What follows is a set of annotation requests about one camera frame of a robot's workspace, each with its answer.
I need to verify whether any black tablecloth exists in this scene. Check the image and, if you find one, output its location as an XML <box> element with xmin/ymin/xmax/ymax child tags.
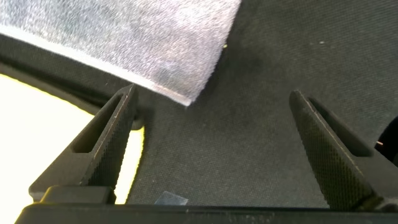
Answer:
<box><xmin>0</xmin><ymin>0</ymin><xmax>398</xmax><ymax>209</ymax></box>

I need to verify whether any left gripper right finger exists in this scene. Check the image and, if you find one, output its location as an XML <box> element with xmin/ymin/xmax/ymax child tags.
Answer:
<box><xmin>288</xmin><ymin>89</ymin><xmax>398</xmax><ymax>213</ymax></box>

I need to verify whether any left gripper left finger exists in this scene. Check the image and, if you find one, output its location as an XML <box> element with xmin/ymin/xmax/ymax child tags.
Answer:
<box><xmin>28</xmin><ymin>83</ymin><xmax>139</xmax><ymax>205</ymax></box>

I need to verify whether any yellow microfibre towel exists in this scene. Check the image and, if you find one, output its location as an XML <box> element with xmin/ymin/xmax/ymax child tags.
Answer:
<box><xmin>0</xmin><ymin>73</ymin><xmax>146</xmax><ymax>224</ymax></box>

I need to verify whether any grey towel with orange stripe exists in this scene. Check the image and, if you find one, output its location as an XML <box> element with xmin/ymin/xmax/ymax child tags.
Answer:
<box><xmin>0</xmin><ymin>0</ymin><xmax>243</xmax><ymax>108</ymax></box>

